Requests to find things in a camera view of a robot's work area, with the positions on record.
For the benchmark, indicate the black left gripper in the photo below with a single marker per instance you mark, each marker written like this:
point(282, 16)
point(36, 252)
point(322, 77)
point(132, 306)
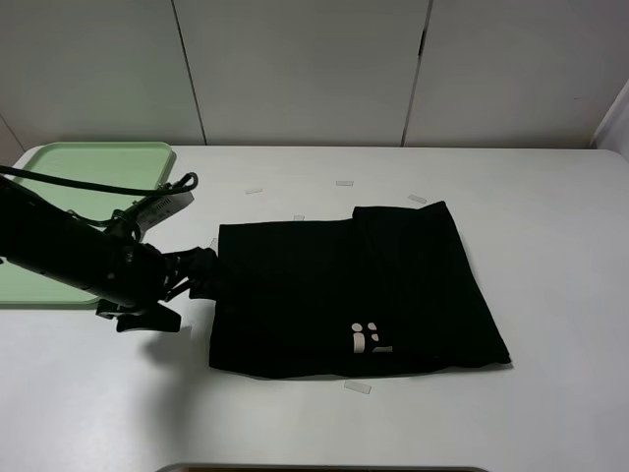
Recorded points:
point(141, 278)

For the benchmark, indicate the black short sleeve t-shirt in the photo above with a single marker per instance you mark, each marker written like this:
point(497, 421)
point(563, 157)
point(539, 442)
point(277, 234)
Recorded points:
point(386, 292)

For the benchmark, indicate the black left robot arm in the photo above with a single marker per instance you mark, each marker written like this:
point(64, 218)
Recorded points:
point(59, 244)

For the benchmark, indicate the green plastic tray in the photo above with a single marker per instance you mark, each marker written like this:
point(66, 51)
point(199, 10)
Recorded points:
point(129, 165)

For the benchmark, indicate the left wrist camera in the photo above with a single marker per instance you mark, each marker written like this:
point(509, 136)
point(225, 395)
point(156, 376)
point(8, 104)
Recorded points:
point(150, 211)

